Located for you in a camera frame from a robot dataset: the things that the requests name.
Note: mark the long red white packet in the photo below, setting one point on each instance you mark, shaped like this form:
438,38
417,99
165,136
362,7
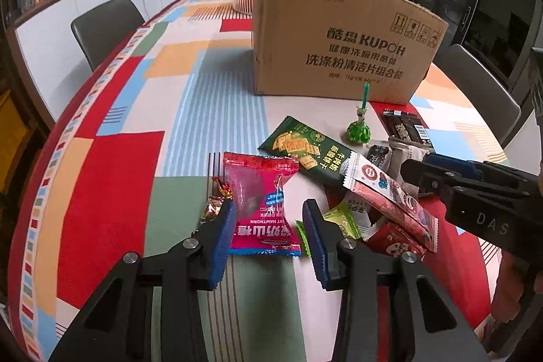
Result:
382,192

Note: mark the small white snack packet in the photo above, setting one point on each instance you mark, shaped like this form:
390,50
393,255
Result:
355,204

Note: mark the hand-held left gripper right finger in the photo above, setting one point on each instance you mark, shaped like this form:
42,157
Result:
316,245

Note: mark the red gold candy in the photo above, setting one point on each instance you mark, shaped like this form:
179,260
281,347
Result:
218,192

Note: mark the white sideboard cabinet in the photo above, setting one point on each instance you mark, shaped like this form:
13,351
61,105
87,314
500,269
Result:
55,44

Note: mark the silver snack packet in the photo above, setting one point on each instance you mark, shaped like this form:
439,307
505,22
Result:
403,150

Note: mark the black barcode snack packet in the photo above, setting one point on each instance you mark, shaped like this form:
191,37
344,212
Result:
403,124

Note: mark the pink snack packet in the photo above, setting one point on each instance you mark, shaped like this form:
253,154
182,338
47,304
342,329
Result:
258,192

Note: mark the dark grey chair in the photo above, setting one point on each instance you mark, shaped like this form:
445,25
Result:
106,29
475,90

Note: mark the brown cardboard box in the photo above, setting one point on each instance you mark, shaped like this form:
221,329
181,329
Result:
339,48

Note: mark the colourful patchwork tablecloth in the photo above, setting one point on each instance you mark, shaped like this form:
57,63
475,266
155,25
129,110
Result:
127,175

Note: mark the light green small packet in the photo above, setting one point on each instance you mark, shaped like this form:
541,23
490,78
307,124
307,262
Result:
343,220

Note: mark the green lollipop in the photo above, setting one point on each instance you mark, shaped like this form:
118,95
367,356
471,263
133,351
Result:
357,131

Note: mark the dark green cracker packet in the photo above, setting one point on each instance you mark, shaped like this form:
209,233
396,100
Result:
297,141

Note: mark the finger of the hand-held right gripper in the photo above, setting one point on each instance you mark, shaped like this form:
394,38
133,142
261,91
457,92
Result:
424,177
449,166

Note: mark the person's right hand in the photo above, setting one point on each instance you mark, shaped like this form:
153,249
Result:
515,290

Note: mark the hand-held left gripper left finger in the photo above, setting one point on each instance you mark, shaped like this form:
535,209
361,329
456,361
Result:
223,237

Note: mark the red snack packet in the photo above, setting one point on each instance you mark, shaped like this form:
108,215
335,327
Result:
394,239

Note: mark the small black snack packet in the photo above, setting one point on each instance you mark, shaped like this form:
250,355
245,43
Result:
377,154

